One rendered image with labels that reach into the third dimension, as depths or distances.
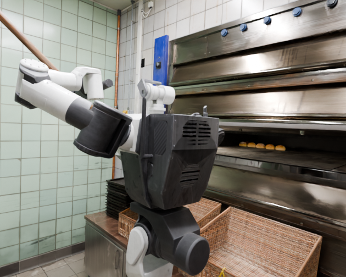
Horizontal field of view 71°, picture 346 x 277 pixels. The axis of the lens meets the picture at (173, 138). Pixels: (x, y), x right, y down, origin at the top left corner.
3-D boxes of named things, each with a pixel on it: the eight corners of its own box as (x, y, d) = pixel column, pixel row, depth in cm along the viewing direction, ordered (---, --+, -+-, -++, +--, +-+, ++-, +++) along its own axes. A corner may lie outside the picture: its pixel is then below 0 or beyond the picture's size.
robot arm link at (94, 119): (71, 132, 78) (108, 151, 77) (56, 131, 69) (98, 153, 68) (88, 99, 77) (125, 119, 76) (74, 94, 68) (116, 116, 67)
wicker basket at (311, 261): (227, 245, 165) (229, 205, 163) (320, 288, 124) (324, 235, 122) (176, 272, 132) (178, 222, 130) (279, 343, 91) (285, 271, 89)
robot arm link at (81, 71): (96, 93, 104) (67, 92, 93) (94, 72, 103) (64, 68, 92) (106, 90, 100) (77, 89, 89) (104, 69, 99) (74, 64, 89)
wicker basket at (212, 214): (165, 217, 208) (166, 186, 207) (221, 242, 169) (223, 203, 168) (116, 233, 174) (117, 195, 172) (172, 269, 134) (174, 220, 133)
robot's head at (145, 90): (169, 95, 86) (163, 79, 89) (150, 93, 80) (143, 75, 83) (160, 106, 90) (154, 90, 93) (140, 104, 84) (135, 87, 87)
